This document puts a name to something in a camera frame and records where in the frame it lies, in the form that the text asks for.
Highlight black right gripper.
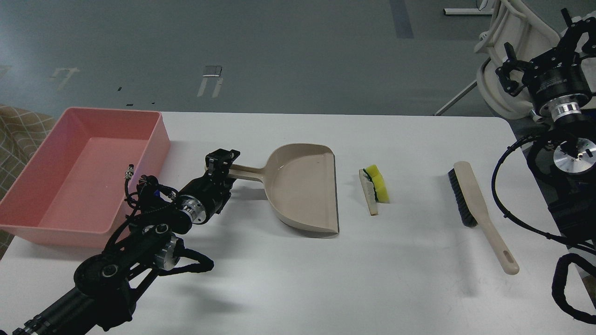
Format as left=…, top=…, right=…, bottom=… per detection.
left=494, top=8, right=596, bottom=116

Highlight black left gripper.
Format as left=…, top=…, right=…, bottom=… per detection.
left=179, top=150, right=240, bottom=225

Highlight beige plastic dustpan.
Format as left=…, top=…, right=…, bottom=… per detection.
left=229, top=143, right=340, bottom=234

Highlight yellow sponge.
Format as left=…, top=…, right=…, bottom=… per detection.
left=364, top=165, right=390, bottom=203

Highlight beige hand brush black bristles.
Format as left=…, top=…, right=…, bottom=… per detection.
left=447, top=161, right=520, bottom=275

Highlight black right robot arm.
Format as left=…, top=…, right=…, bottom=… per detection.
left=491, top=8, right=595, bottom=324

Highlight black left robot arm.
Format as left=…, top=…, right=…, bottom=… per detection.
left=13, top=149, right=240, bottom=335

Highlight pink plastic bin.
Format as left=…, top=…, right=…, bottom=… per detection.
left=0, top=107, right=170, bottom=248

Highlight white office chair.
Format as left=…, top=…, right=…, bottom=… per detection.
left=434, top=0, right=566, bottom=121

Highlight beige patterned cloth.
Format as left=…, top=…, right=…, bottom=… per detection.
left=0, top=104, right=57, bottom=259

